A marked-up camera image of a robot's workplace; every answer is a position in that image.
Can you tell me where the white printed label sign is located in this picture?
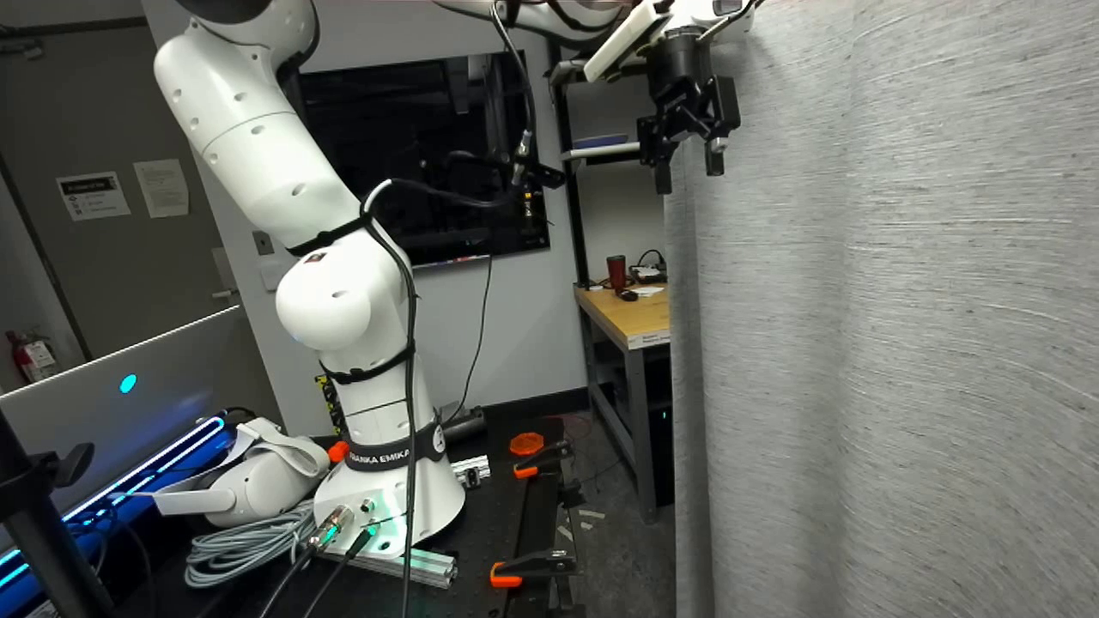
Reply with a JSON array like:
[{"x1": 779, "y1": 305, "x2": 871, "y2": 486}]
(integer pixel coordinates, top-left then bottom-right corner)
[{"x1": 55, "y1": 168, "x2": 135, "y2": 223}]

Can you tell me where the black metal shelf rack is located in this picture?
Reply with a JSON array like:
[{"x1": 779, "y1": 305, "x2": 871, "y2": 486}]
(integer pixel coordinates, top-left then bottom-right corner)
[{"x1": 542, "y1": 31, "x2": 673, "y2": 291}]

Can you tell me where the orange handled bar clamp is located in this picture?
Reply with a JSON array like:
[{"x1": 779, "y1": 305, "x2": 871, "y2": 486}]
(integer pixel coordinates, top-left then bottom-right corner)
[
  {"x1": 487, "y1": 545, "x2": 583, "y2": 600},
  {"x1": 507, "y1": 442, "x2": 577, "y2": 484}
]

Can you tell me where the black tripod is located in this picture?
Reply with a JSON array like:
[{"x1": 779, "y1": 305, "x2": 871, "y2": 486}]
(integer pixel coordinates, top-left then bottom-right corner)
[{"x1": 0, "y1": 409, "x2": 120, "y2": 618}]

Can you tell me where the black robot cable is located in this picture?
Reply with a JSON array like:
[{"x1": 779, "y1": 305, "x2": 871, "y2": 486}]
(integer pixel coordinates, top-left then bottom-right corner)
[{"x1": 359, "y1": 170, "x2": 511, "y2": 618}]

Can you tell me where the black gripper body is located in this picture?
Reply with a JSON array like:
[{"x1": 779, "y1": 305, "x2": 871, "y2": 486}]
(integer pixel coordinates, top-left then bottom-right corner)
[{"x1": 637, "y1": 28, "x2": 744, "y2": 157}]

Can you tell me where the grey coiled cable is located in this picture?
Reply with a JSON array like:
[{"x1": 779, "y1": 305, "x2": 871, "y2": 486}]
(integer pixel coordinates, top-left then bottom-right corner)
[{"x1": 178, "y1": 500, "x2": 321, "y2": 593}]

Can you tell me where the black wall monitor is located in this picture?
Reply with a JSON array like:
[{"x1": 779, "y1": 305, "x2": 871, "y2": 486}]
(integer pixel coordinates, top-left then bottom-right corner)
[{"x1": 293, "y1": 49, "x2": 553, "y2": 271}]

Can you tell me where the grey box with cyan light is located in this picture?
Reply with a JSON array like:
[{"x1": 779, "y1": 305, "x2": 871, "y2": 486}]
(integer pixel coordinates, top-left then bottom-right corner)
[{"x1": 0, "y1": 302, "x2": 286, "y2": 497}]

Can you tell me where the white VR headset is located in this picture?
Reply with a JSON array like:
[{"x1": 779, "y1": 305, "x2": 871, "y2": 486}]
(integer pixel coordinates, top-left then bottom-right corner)
[{"x1": 151, "y1": 416, "x2": 338, "y2": 530}]

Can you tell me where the blue glowing computer case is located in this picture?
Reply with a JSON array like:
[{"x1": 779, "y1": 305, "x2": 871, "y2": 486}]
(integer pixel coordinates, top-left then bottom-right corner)
[{"x1": 0, "y1": 409, "x2": 249, "y2": 618}]

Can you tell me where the grey cabinet door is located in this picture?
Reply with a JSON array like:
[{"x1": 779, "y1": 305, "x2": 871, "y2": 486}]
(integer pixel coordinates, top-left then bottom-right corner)
[{"x1": 0, "y1": 21, "x2": 245, "y2": 359}]

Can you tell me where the wooden top workbench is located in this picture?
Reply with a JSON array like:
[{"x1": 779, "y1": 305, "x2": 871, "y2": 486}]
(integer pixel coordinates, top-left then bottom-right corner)
[{"x1": 570, "y1": 280, "x2": 676, "y2": 525}]

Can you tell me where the grey fabric curtain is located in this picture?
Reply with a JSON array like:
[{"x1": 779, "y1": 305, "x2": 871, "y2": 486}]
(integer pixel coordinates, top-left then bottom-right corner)
[{"x1": 660, "y1": 0, "x2": 1099, "y2": 618}]

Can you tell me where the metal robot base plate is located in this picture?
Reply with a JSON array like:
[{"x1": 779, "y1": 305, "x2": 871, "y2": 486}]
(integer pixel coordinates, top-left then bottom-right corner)
[{"x1": 301, "y1": 448, "x2": 498, "y2": 593}]

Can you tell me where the black monitor power cable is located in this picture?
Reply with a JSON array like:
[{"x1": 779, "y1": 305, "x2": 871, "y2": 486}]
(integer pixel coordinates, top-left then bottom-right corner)
[{"x1": 454, "y1": 254, "x2": 498, "y2": 427}]

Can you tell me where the white paper sheet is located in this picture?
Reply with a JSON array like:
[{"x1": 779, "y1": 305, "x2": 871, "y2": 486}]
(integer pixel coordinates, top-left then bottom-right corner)
[{"x1": 130, "y1": 157, "x2": 197, "y2": 223}]

